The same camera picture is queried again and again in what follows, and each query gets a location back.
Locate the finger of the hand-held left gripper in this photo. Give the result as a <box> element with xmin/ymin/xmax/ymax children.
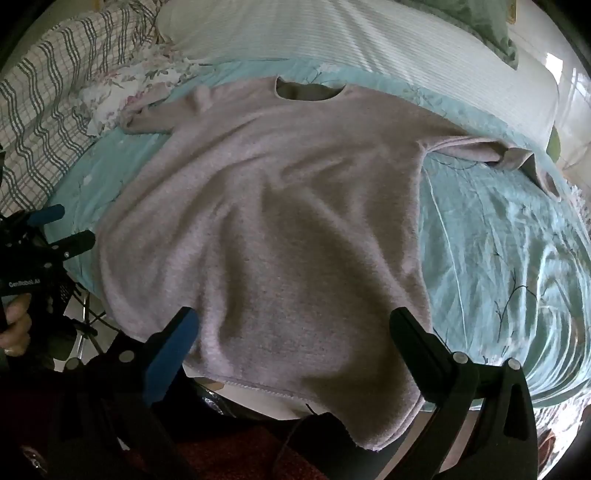
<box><xmin>30</xmin><ymin>230</ymin><xmax>97</xmax><ymax>269</ymax></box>
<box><xmin>0</xmin><ymin>205</ymin><xmax>66</xmax><ymax>241</ymax></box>

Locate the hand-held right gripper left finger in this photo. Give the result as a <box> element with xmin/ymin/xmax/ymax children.
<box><xmin>46</xmin><ymin>307</ymin><xmax>200</xmax><ymax>480</ymax></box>

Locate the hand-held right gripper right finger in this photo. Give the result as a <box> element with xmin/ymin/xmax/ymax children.
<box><xmin>389</xmin><ymin>307</ymin><xmax>539</xmax><ymax>480</ymax></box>

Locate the pink knit sweater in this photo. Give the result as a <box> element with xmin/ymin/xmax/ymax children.
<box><xmin>95</xmin><ymin>76</ymin><xmax>562</xmax><ymax>451</ymax></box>

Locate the person's left hand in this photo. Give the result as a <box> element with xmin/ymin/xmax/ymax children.
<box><xmin>0</xmin><ymin>294</ymin><xmax>33</xmax><ymax>357</ymax></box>

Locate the dark metal stand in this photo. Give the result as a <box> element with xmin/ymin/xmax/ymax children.
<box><xmin>65</xmin><ymin>284</ymin><xmax>114</xmax><ymax>363</ymax></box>

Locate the person's dark red clothing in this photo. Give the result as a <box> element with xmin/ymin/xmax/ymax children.
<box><xmin>0</xmin><ymin>388</ymin><xmax>333</xmax><ymax>480</ymax></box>

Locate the grey plaid blanket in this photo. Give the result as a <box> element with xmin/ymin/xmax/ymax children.
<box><xmin>0</xmin><ymin>4</ymin><xmax>158</xmax><ymax>217</ymax></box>

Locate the teal floral quilt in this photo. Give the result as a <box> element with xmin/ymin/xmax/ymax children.
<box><xmin>46</xmin><ymin>58</ymin><xmax>591</xmax><ymax>416</ymax></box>

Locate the pink floral sheet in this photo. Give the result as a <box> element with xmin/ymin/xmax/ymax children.
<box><xmin>78</xmin><ymin>55</ymin><xmax>195</xmax><ymax>137</ymax></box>

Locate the plain green pillow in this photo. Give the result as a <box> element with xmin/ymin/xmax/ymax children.
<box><xmin>401</xmin><ymin>0</ymin><xmax>520</xmax><ymax>71</ymax></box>

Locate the thin black cable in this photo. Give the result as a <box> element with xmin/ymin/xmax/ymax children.
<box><xmin>274</xmin><ymin>402</ymin><xmax>326</xmax><ymax>467</ymax></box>

